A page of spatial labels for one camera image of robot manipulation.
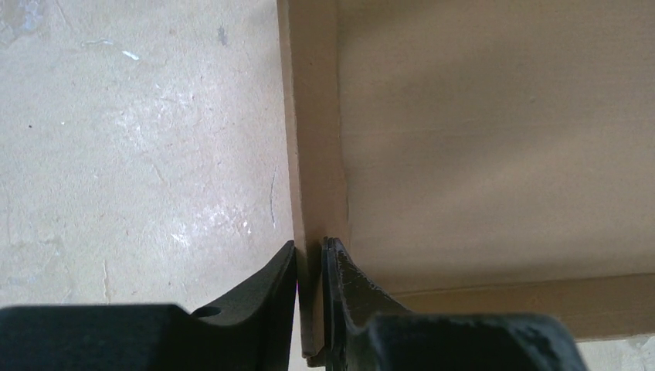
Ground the brown cardboard box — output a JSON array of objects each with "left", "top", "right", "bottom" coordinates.
[{"left": 277, "top": 1, "right": 654, "bottom": 370}]

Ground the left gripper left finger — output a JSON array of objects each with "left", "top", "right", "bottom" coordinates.
[{"left": 1, "top": 242, "right": 297, "bottom": 370}]

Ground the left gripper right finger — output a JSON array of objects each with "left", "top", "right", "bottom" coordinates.
[{"left": 321, "top": 237, "right": 587, "bottom": 370}]

